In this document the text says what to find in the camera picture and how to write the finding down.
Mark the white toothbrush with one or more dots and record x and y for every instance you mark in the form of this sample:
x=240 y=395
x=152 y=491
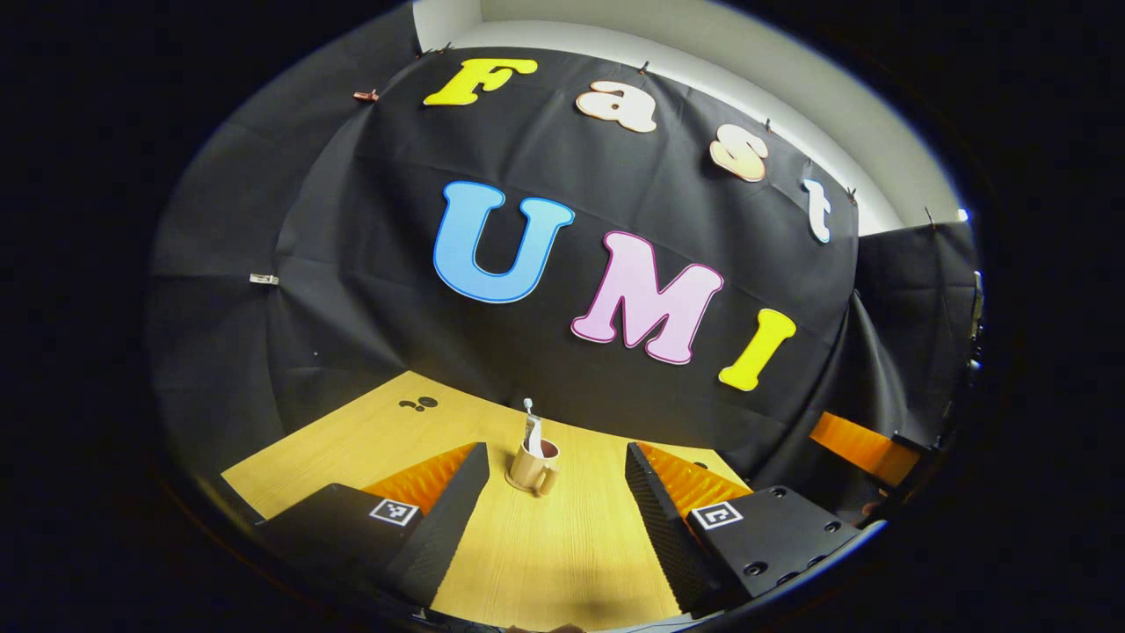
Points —
x=528 y=409

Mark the white clip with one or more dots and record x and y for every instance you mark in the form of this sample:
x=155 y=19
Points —
x=264 y=279

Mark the wooden desktop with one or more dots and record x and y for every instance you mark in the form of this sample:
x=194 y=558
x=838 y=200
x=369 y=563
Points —
x=545 y=554

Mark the white toothpaste tube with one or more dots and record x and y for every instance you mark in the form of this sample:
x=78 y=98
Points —
x=533 y=437

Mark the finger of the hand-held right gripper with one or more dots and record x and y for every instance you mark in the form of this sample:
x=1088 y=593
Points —
x=857 y=447

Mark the beige cup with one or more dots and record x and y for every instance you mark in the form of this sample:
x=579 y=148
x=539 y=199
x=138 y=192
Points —
x=527 y=470

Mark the black backdrop cloth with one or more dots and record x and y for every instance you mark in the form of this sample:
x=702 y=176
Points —
x=369 y=220

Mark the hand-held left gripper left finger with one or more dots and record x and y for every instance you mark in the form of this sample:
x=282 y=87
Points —
x=453 y=519

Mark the orange clip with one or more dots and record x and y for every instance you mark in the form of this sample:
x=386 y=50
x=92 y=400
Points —
x=366 y=95

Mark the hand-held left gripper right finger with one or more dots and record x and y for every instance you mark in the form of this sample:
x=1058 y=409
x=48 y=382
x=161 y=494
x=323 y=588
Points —
x=659 y=527

